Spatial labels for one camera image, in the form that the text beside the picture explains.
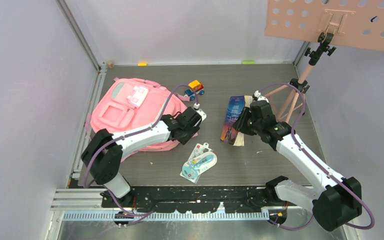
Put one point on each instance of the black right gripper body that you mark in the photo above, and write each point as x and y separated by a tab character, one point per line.
247	124

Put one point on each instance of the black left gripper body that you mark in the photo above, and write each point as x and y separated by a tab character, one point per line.
189	132

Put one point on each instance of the blue orange Jane Eyre book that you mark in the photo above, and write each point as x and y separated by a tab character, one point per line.
229	134

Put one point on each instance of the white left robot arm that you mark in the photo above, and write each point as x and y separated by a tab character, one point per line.
103	154

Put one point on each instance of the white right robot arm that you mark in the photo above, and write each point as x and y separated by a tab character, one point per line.
332	199

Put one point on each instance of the white red stationery pack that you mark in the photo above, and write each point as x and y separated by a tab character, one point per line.
198	150

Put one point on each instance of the blue correction tape pack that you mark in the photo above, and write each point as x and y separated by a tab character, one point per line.
194	167

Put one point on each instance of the yellow blue toy truck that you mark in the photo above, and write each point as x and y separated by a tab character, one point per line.
195	88

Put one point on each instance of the green tape marker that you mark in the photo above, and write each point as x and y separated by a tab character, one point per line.
248	62

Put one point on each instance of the small wooden block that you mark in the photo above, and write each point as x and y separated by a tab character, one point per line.
110	64

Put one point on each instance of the pink music stand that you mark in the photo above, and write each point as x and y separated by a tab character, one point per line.
350	23

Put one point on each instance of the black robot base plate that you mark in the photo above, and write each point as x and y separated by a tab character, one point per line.
195	199

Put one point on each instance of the aluminium frame rail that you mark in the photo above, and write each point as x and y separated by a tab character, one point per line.
86	205

